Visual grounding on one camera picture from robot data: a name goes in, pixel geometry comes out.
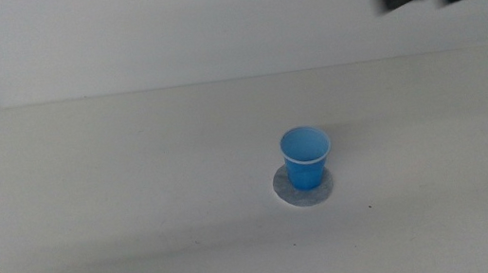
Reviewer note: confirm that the grey round cup mat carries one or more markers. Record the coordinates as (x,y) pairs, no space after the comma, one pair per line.
(293,196)

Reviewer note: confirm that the blue plastic cup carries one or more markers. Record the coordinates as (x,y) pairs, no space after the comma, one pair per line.
(306,171)

